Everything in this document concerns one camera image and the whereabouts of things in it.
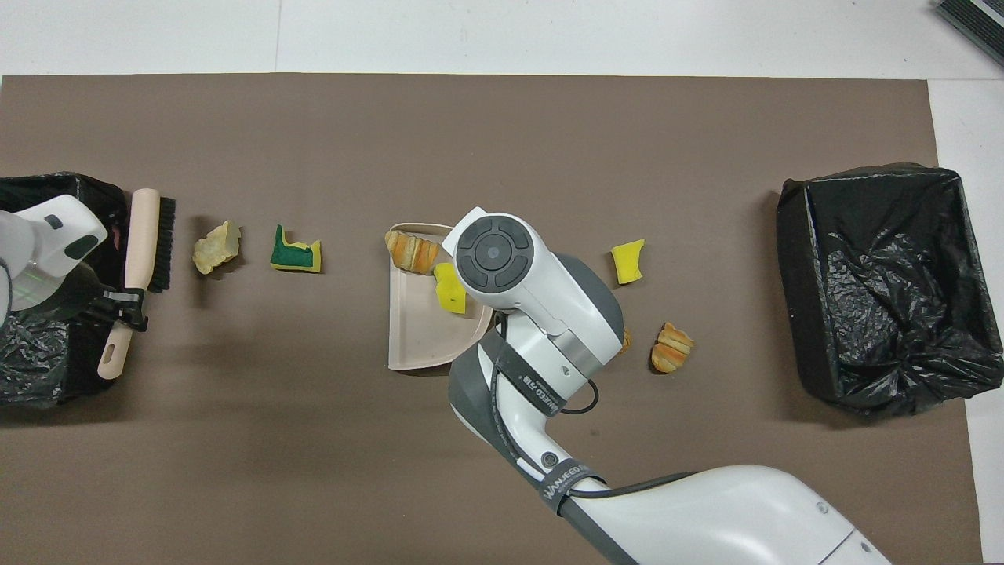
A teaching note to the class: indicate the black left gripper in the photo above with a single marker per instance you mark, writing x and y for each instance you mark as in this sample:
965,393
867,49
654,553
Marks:
98,306

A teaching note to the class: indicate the beige brush black bristles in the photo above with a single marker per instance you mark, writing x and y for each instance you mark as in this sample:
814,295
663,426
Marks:
141,235

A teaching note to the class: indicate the toy sliced bread chunk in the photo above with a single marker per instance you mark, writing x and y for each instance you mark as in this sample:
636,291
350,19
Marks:
217,247
413,251

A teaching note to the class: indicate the green and yellow sponge piece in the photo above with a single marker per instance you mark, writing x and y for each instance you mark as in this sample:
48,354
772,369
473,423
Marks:
296,253

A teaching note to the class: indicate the beige plastic dustpan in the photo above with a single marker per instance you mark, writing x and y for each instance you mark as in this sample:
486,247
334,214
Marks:
423,329

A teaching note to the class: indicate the large yellow sponge piece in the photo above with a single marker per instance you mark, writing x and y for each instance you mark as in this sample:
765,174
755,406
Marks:
449,289

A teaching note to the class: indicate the small yellow sponge piece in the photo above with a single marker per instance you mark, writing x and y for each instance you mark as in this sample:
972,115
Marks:
627,265

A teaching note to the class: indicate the small toy croissant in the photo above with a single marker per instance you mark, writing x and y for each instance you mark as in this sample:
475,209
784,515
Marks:
672,348

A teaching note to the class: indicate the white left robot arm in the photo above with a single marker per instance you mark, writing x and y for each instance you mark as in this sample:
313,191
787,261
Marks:
47,235

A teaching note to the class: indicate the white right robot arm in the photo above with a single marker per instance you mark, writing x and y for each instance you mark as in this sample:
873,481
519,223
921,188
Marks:
549,314

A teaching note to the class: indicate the black bin with pink mark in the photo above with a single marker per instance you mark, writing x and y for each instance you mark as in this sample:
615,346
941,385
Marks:
39,369

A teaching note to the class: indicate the black bag-lined bin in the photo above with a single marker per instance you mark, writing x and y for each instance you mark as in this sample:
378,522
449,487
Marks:
902,369

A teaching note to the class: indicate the brown table mat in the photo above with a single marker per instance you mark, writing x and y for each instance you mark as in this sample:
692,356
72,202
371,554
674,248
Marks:
314,471

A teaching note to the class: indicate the dark ribbed panel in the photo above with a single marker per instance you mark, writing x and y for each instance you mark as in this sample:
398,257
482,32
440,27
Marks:
976,20

